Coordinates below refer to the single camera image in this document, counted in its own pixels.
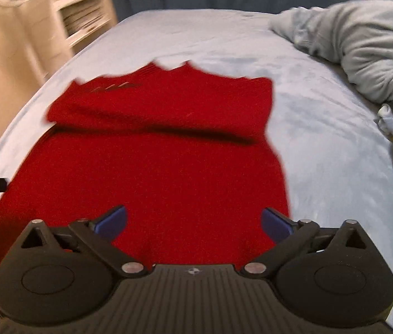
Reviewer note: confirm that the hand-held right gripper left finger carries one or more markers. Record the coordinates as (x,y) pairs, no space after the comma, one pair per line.
(113,222)

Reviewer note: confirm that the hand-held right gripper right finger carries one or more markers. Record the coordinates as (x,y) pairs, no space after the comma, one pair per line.
(274,226)

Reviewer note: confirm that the red knit sweater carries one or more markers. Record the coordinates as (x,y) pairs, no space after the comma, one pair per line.
(154,153)

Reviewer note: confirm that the bed with light blue sheet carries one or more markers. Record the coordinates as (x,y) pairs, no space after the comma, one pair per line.
(321,146)

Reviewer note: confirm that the white shelf unit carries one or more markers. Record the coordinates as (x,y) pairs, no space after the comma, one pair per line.
(81,10)

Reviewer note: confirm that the light blue fleece blanket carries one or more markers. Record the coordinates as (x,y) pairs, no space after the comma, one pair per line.
(373,45)

